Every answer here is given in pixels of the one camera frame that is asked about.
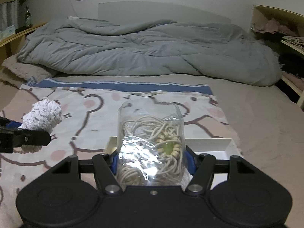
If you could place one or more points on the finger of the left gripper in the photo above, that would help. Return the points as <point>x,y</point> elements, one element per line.
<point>14,137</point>

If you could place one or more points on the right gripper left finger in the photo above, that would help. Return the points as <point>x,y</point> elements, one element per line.
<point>105,180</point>

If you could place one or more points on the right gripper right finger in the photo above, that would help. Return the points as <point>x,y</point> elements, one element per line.
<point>201,167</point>

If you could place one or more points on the white crochet scrunchie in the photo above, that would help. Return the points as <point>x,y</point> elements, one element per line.
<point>44,116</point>

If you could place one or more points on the clear bag of cord necklace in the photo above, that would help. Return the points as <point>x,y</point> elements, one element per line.
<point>151,144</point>

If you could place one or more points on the white cardboard box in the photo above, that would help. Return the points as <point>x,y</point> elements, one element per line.
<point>222,149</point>

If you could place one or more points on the cartoon bear print blanket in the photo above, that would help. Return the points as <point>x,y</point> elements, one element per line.
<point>89,119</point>

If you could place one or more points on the beige fluffy pillow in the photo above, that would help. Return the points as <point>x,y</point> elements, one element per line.
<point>17,73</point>

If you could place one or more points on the yellow wooden bed shelf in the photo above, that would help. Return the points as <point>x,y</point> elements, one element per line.
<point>12,44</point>

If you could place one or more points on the tissue box on shelf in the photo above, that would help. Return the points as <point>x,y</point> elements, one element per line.
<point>7,32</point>

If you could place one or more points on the grey green duvet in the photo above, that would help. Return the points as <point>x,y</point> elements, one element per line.
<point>152,48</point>

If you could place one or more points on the green glass bottle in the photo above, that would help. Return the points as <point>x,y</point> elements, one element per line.
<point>28,22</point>

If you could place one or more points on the grey curtain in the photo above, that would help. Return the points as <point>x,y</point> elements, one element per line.
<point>9,14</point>

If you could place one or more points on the white power strip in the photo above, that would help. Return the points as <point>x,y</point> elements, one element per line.
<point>72,18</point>

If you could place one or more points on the pink clothes on shelf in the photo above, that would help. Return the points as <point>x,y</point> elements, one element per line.
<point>273,26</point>

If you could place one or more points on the right wooden shelf unit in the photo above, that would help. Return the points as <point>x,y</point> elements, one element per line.
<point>288,48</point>

